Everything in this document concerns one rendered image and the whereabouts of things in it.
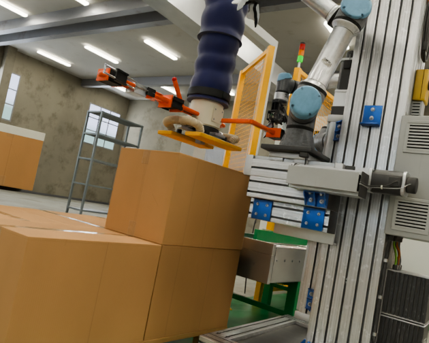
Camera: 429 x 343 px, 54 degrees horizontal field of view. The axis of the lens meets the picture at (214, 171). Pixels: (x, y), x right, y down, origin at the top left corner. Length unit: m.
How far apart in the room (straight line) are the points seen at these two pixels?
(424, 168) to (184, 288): 1.12
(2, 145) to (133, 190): 1.32
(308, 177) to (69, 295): 0.93
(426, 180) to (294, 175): 0.49
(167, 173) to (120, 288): 0.51
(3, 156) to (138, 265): 1.60
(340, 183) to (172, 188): 0.70
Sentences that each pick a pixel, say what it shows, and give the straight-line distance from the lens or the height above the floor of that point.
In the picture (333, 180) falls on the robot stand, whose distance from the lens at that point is 1.55.
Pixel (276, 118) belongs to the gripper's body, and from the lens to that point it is 2.24.
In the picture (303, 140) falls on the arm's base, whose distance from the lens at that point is 1.78.
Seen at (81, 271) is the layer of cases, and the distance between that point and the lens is 1.59.
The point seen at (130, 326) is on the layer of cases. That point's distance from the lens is 1.83.
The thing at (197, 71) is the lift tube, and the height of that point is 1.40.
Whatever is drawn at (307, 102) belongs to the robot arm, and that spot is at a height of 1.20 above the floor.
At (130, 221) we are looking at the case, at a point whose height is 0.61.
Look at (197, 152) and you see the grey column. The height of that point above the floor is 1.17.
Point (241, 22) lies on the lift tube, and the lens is 2.30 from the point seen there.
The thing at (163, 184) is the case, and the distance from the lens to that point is 1.86.
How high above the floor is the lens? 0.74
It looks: 5 degrees up
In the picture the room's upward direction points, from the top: 11 degrees clockwise
